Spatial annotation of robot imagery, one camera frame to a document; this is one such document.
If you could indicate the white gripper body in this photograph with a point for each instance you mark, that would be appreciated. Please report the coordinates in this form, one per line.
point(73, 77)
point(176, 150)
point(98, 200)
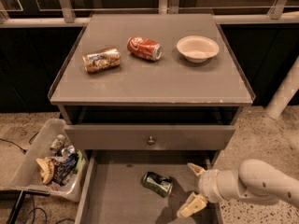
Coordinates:
point(206, 183)

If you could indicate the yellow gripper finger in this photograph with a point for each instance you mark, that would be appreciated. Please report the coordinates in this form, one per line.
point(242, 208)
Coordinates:
point(193, 204)
point(198, 170)

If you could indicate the green soda can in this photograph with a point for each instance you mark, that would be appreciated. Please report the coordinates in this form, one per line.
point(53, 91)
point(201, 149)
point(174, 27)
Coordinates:
point(157, 183)

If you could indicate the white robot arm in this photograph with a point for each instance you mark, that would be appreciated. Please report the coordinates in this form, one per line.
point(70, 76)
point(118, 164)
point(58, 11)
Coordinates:
point(261, 163)

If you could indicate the round metal drawer knob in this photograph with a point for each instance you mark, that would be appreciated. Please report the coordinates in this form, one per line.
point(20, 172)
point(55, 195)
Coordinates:
point(151, 140)

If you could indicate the grey drawer cabinet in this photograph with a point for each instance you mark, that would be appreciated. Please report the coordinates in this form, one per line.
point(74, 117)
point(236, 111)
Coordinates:
point(170, 91)

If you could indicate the grey middle drawer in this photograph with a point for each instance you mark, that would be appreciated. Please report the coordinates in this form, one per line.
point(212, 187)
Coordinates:
point(113, 192)

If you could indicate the grey drawer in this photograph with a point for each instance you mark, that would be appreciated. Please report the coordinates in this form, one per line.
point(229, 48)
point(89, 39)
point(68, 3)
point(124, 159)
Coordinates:
point(135, 137)
point(113, 192)

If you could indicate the grey top drawer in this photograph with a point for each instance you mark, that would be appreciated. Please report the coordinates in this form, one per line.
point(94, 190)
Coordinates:
point(135, 137)

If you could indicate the red soda can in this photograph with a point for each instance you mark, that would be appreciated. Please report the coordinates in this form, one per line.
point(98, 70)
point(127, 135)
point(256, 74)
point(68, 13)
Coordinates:
point(144, 48)

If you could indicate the silver can in bin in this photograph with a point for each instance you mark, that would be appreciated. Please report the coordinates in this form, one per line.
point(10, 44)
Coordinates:
point(68, 151)

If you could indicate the white can in bin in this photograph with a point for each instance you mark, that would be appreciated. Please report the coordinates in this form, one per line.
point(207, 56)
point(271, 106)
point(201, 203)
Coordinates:
point(57, 143)

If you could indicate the gold brown can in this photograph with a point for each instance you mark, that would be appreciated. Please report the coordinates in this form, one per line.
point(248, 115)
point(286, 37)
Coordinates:
point(102, 59)

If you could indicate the green item in bin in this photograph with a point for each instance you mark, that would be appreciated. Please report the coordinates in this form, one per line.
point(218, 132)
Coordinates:
point(79, 161)

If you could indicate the white paper bowl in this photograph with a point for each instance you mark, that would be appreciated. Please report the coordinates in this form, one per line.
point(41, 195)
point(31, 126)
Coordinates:
point(197, 49)

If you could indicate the dark snack bag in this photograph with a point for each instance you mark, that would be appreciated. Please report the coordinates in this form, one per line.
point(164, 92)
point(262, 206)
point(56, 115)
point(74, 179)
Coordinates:
point(63, 169)

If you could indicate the clear plastic bin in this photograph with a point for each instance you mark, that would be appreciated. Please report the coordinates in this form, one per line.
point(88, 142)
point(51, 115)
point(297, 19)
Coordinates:
point(28, 178)

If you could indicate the tan crumpled wrapper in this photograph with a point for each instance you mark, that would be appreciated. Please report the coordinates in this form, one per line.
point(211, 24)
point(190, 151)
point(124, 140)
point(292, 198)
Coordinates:
point(46, 170)

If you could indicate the black bar on floor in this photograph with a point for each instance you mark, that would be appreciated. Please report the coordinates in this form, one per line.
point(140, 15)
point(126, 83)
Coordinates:
point(17, 196)

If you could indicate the metal window frame rail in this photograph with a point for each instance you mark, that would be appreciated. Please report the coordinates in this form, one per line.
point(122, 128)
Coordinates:
point(59, 13)

